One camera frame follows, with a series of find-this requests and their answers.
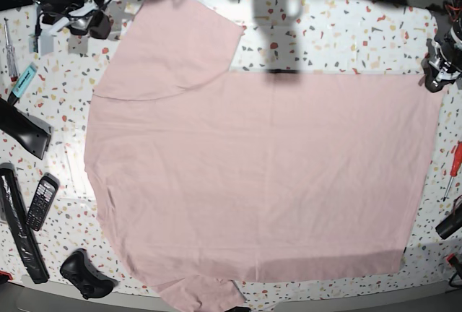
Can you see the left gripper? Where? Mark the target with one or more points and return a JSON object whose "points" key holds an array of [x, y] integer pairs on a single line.
{"points": [[444, 65]]}

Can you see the red clamp at left edge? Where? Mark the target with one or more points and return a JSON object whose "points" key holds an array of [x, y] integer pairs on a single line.
{"points": [[4, 277]]}

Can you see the long black wrapped bar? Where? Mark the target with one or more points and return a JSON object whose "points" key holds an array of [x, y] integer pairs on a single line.
{"points": [[24, 240]]}

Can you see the black game controller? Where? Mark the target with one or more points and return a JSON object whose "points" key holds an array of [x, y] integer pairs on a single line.
{"points": [[79, 271]]}

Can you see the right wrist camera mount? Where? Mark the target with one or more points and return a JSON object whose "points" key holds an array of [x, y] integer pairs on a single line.
{"points": [[41, 41]]}

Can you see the red handle screwdriver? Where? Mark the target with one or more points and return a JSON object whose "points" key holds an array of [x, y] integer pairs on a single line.
{"points": [[457, 158]]}

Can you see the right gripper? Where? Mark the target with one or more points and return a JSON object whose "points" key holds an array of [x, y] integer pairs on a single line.
{"points": [[99, 27]]}

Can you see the turquoise highlighter marker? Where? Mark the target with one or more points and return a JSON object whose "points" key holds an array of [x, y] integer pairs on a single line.
{"points": [[22, 83]]}

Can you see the small red black clip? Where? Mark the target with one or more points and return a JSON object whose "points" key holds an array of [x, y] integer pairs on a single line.
{"points": [[452, 259]]}

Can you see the pink T-shirt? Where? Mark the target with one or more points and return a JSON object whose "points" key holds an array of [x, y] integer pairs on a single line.
{"points": [[205, 177]]}

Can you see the black cylinder with wires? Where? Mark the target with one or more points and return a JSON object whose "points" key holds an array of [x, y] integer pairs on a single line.
{"points": [[452, 222]]}

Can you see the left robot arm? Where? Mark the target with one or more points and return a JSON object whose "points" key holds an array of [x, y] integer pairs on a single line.
{"points": [[453, 8]]}

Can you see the black remote control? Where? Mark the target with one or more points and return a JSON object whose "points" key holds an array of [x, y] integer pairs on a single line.
{"points": [[42, 201]]}

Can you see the clear handle screwdriver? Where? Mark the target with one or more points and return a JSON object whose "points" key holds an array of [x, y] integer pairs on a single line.
{"points": [[10, 54]]}

